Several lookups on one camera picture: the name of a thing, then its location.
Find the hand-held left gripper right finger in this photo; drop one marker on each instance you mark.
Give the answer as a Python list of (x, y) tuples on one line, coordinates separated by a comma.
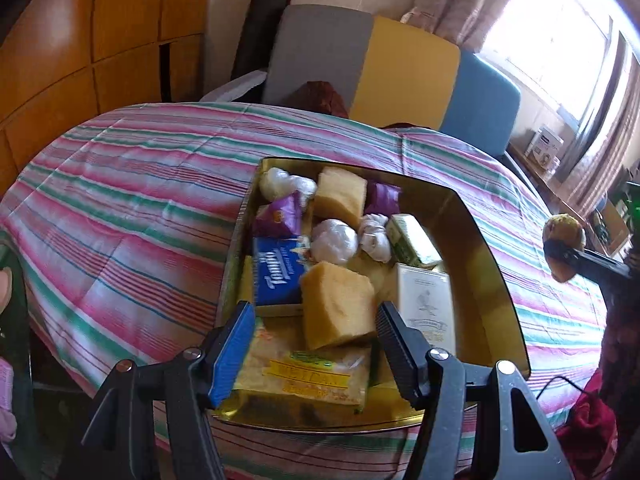
[(400, 355)]

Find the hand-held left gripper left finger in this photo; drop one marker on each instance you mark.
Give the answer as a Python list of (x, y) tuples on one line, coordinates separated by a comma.
[(232, 355)]

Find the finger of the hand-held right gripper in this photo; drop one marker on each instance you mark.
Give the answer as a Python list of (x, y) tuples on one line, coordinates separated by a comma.
[(585, 259)]

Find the yellow plush toy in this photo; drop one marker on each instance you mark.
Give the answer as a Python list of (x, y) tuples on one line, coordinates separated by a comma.
[(565, 230)]

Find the cream printed box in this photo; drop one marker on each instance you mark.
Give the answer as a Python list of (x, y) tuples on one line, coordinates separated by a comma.
[(425, 300)]

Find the yellow noodle packet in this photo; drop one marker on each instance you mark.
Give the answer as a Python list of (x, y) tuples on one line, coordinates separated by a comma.
[(305, 375)]

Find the large yellow sponge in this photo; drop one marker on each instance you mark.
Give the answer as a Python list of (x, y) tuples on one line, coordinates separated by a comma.
[(337, 305)]

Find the blue printed box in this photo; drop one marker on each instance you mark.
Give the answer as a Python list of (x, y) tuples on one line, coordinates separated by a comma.
[(277, 270)]

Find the pale green packet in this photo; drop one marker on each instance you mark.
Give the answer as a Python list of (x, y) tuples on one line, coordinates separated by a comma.
[(412, 240)]

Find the white plastic bag ball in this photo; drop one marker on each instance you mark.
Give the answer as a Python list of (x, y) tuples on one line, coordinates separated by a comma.
[(334, 241)]

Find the purple snack packet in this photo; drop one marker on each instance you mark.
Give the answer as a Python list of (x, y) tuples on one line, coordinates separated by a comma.
[(382, 199), (277, 217)]

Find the small yellow sponge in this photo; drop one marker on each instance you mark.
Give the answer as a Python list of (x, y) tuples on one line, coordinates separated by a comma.
[(342, 195)]

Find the white knotted bag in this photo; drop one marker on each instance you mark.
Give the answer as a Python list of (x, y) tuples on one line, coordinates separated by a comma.
[(287, 185)]

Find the person's right forearm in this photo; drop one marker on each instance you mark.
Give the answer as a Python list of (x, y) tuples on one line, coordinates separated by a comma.
[(622, 340)]

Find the wooden bench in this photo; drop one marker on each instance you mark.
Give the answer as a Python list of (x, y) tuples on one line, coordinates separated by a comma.
[(555, 185)]

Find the striped beige curtain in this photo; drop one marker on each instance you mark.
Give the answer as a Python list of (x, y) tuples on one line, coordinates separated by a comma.
[(605, 135)]

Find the white printed carton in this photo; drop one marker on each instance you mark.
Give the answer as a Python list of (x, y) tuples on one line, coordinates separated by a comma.
[(545, 147)]

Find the red cloth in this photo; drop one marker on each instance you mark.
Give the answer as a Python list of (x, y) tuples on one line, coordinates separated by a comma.
[(587, 425)]

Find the striped blanket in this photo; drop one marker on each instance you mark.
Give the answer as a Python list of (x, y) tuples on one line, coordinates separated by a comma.
[(125, 210)]

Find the window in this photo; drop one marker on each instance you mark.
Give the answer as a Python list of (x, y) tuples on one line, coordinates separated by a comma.
[(555, 35)]

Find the pink plush toy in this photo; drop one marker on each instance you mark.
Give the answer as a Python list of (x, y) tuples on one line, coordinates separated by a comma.
[(7, 400)]

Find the pink heart plush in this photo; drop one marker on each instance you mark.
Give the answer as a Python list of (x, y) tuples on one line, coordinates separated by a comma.
[(5, 287)]

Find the grey yellow blue sofa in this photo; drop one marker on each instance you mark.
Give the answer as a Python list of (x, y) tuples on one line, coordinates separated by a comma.
[(400, 75)]

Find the dark red cushion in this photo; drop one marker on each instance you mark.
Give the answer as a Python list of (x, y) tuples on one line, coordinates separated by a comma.
[(322, 100)]

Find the white sofa armrest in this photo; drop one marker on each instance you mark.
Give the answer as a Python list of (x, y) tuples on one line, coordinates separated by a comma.
[(232, 87)]

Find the patterned pink curtain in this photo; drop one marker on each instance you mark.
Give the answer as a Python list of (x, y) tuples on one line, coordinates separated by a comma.
[(460, 0)]

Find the black rolled mat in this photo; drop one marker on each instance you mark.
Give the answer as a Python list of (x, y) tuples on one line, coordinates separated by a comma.
[(262, 30)]

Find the wooden wardrobe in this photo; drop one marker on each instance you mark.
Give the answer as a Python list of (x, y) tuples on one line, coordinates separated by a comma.
[(75, 60)]

